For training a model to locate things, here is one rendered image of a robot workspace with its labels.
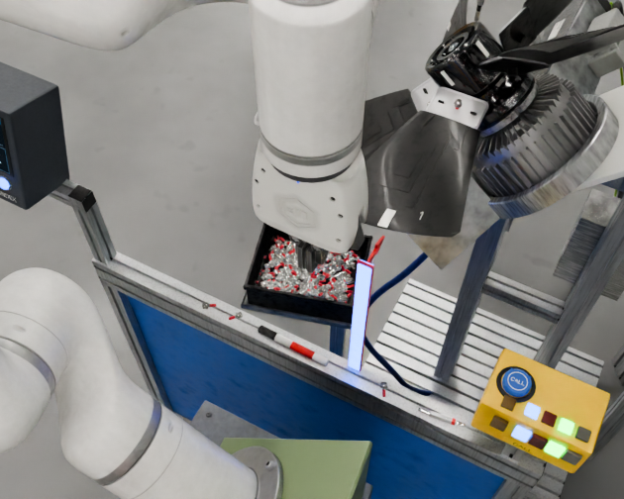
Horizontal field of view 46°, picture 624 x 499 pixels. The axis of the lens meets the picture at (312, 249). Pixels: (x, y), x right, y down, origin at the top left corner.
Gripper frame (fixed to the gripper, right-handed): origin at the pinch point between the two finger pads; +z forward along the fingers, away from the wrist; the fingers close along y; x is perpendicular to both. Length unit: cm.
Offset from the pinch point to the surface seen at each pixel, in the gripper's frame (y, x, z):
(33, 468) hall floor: -81, -15, 143
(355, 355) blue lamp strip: 0, 15, 52
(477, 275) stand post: 10, 60, 80
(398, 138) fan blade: -6.5, 41.5, 26.0
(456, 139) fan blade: 2, 44, 25
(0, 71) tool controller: -67, 19, 20
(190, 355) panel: -38, 14, 85
